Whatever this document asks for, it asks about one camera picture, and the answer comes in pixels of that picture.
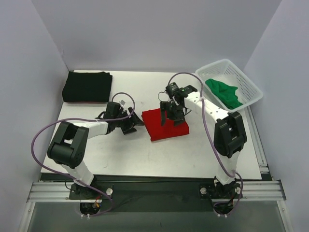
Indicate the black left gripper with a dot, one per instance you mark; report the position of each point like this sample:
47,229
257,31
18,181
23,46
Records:
128,122

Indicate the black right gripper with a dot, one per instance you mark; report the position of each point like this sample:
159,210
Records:
172,109

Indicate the red t shirt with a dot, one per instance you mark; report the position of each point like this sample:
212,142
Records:
152,121

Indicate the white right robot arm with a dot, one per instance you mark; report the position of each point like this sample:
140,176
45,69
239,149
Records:
225,130

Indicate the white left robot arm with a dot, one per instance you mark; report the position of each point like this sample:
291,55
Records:
67,147

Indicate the folded black t shirt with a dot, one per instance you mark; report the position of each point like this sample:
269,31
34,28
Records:
81,87

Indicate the green t shirt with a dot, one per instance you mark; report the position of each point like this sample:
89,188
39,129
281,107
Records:
225,93

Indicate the white plastic basket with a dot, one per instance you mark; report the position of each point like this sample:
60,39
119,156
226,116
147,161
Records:
228,73

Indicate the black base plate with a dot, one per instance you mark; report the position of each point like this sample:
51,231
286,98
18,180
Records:
160,204

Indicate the aluminium frame rail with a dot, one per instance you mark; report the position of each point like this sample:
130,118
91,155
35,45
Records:
61,192

